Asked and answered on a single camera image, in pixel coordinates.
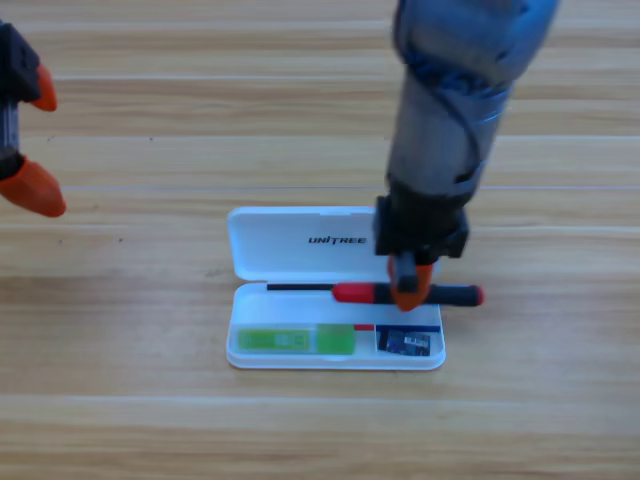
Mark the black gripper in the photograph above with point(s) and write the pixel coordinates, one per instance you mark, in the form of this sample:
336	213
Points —
17	65
420	227

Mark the dark blue eraser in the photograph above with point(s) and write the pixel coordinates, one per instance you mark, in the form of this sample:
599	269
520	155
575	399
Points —
405	342

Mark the red and black marker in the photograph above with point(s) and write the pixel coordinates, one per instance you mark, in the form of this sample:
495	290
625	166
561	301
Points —
360	292

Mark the white Unitree pencil case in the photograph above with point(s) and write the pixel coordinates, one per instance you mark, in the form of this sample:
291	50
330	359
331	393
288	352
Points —
300	255

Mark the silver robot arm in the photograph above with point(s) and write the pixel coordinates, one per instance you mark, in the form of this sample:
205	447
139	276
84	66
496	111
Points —
430	140

